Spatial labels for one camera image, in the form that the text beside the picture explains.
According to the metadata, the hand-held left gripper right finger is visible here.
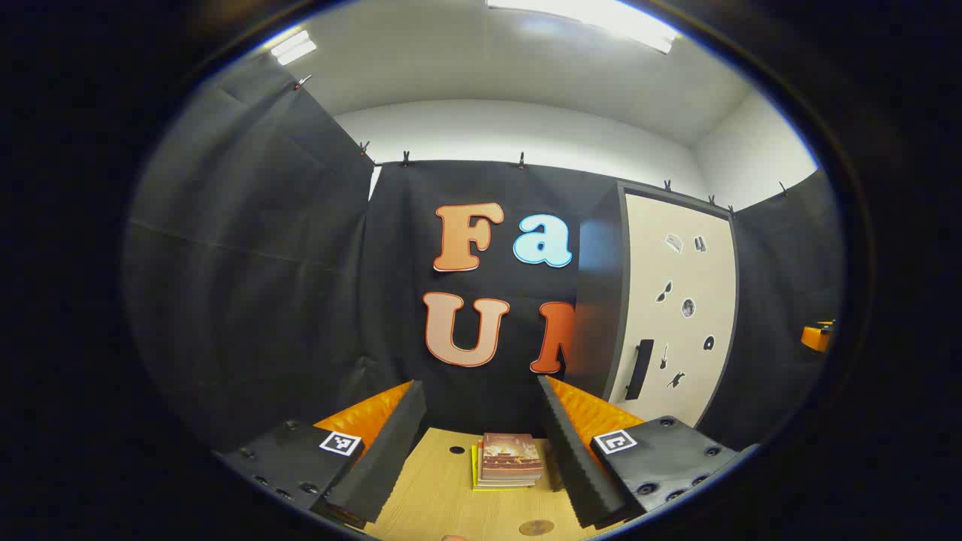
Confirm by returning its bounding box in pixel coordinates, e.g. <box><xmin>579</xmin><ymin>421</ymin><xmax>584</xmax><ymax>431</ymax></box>
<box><xmin>537</xmin><ymin>376</ymin><xmax>760</xmax><ymax>529</ymax></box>

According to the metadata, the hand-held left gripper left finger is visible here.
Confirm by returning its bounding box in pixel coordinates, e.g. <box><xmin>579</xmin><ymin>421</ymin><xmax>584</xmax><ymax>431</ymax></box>
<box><xmin>214</xmin><ymin>379</ymin><xmax>427</xmax><ymax>529</ymax></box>

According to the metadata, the black cabinet door handle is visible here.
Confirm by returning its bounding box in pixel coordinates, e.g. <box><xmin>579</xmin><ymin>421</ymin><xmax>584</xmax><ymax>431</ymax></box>
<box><xmin>625</xmin><ymin>340</ymin><xmax>655</xmax><ymax>400</ymax></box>

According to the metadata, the white cabinet door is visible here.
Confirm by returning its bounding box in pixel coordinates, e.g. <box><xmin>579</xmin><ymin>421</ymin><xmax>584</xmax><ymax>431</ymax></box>
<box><xmin>607</xmin><ymin>192</ymin><xmax>737</xmax><ymax>429</ymax></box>

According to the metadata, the dark grey cabinet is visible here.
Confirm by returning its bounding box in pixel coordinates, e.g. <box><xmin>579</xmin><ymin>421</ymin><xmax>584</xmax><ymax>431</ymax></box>
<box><xmin>564</xmin><ymin>180</ymin><xmax>741</xmax><ymax>431</ymax></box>

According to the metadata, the brown cover book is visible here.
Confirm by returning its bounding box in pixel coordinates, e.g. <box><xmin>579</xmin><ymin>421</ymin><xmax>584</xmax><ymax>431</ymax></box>
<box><xmin>479</xmin><ymin>432</ymin><xmax>543</xmax><ymax>483</ymax></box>

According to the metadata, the black backdrop cloth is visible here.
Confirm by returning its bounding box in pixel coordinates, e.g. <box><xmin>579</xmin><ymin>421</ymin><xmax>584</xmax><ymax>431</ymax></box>
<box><xmin>124</xmin><ymin>56</ymin><xmax>846</xmax><ymax>452</ymax></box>

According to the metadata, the row of black clips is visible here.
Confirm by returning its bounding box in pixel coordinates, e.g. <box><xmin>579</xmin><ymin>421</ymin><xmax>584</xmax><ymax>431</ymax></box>
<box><xmin>292</xmin><ymin>74</ymin><xmax>790</xmax><ymax>215</ymax></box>

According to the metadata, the large ceiling light panel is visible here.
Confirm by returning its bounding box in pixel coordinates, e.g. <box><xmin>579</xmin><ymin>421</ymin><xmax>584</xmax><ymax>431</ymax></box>
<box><xmin>487</xmin><ymin>0</ymin><xmax>681</xmax><ymax>55</ymax></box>

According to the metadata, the small ceiling light panel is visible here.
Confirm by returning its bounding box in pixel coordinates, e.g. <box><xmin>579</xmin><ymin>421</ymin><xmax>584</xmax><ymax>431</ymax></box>
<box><xmin>271</xmin><ymin>30</ymin><xmax>318</xmax><ymax>67</ymax></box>

